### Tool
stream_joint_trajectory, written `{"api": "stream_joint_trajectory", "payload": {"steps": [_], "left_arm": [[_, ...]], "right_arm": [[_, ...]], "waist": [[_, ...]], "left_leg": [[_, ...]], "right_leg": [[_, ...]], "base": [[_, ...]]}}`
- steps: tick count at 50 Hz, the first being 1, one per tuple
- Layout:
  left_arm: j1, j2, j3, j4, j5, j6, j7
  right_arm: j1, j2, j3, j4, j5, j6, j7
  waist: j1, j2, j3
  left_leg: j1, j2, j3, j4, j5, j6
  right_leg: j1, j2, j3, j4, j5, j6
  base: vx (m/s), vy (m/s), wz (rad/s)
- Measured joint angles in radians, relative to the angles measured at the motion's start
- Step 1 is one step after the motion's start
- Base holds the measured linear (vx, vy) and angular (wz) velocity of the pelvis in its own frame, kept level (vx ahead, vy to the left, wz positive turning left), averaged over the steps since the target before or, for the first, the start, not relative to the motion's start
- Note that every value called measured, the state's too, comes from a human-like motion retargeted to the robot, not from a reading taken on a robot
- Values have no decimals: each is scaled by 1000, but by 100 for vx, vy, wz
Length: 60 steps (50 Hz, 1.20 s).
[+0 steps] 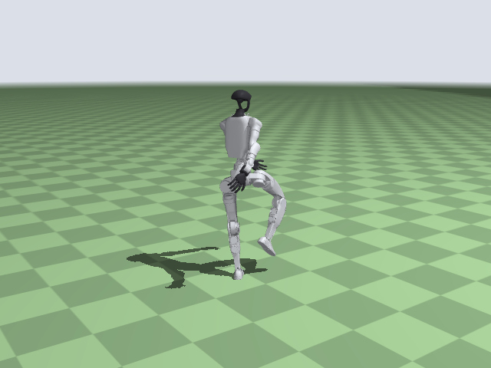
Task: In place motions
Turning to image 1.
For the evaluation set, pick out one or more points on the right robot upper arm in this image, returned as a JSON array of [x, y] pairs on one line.
[[255, 127]]

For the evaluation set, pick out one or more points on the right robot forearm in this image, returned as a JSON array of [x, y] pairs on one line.
[[250, 157]]

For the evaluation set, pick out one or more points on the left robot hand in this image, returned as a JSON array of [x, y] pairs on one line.
[[257, 165]]

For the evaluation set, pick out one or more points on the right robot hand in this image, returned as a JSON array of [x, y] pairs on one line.
[[240, 179]]

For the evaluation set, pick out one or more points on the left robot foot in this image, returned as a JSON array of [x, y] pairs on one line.
[[238, 274]]

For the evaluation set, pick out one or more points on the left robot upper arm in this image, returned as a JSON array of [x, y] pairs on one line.
[[222, 125]]

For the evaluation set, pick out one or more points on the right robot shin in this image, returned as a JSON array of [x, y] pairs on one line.
[[275, 218]]

